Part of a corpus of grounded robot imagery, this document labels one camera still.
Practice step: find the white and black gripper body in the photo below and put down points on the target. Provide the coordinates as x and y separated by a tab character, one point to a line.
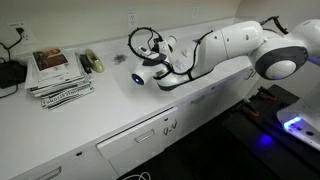
158	54

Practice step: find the white paper cup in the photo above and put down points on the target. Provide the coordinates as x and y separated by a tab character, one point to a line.
171	41

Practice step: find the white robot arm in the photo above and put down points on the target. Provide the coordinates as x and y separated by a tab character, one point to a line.
273	56

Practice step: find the white robot base with blue light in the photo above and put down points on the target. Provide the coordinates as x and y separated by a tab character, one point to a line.
302	120

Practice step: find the black device on counter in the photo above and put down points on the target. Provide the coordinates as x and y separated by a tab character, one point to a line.
12	73

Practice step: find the small white packet right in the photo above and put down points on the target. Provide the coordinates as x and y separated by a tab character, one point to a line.
186	52

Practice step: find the pile of metal paper clips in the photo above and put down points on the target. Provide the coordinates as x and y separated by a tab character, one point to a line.
119	58

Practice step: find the black stapler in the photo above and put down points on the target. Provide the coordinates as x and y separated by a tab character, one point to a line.
85	63

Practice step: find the white pull-out drawer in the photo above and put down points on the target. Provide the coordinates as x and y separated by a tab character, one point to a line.
138	144

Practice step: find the stack of magazines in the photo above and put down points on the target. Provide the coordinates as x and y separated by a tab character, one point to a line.
60	90

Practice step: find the top magazine with portrait cover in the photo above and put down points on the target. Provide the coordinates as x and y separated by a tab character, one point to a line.
50	63

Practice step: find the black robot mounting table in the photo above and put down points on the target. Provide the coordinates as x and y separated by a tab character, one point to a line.
256	126

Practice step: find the white wall outlet middle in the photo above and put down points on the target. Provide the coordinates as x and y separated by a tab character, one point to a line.
131	16

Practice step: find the white wall outlet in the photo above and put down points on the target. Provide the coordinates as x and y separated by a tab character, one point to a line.
131	16
195	11
22	32

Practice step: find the white wall outlet right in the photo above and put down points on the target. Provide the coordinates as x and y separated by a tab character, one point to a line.
195	11

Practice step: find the white cabinet door with handle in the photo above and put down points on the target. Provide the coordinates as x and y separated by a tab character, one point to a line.
235	89

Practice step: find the white wall outlet left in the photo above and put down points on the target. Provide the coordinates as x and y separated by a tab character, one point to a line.
22	32

